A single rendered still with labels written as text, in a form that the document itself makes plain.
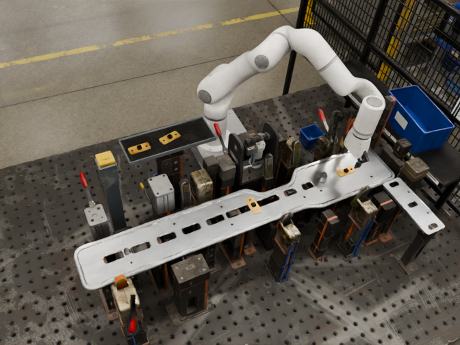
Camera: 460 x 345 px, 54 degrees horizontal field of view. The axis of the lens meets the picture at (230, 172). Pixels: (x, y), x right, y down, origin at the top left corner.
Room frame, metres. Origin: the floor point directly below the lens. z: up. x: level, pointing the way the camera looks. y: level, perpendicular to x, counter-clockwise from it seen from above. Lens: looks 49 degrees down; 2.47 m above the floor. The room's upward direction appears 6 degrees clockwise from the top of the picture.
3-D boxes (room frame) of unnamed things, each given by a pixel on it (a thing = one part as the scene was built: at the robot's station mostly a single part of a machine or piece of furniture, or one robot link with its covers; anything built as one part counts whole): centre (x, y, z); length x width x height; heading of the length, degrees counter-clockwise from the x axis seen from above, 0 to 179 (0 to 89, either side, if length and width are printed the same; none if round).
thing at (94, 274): (1.10, -0.09, 1.00); 1.38 x 0.22 x 0.02; 121
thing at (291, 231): (1.00, -0.25, 0.87); 0.12 x 0.09 x 0.35; 31
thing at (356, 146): (1.36, -0.51, 1.19); 0.10 x 0.07 x 0.11; 31
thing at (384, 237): (1.27, -0.74, 0.84); 0.11 x 0.06 x 0.29; 31
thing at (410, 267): (1.11, -0.84, 0.84); 0.11 x 0.06 x 0.29; 31
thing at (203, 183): (1.17, 0.11, 0.89); 0.13 x 0.11 x 0.38; 31
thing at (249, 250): (1.13, -0.10, 0.84); 0.13 x 0.05 x 0.29; 31
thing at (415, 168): (1.39, -0.81, 0.88); 0.08 x 0.08 x 0.36; 31
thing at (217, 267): (1.01, 0.07, 0.84); 0.13 x 0.11 x 0.29; 31
